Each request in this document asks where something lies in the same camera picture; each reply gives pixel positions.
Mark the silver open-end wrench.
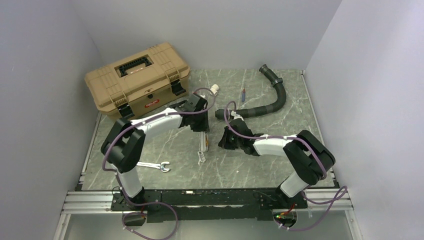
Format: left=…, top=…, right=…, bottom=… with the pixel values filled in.
left=136, top=161, right=171, bottom=173

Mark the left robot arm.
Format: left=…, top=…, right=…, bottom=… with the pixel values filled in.
left=100, top=93, right=209, bottom=210

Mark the blue red pen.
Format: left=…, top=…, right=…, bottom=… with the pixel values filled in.
left=241, top=88, right=246, bottom=103

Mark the white pipe fitting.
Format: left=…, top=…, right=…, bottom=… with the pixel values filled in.
left=210, top=84, right=220, bottom=95

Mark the white remote control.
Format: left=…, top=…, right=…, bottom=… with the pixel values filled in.
left=199, top=131, right=209, bottom=152

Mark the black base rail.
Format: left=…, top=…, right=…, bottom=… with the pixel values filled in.
left=110, top=187, right=308, bottom=223

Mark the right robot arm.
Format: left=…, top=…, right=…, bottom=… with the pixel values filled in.
left=218, top=118, right=336, bottom=208

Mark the tan plastic toolbox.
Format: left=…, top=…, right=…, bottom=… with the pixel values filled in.
left=84, top=42, right=191, bottom=121

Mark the black corrugated hose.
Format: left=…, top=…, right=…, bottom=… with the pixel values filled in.
left=214, top=64, right=287, bottom=120

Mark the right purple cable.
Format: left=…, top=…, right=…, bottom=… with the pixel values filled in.
left=223, top=100, right=348, bottom=232

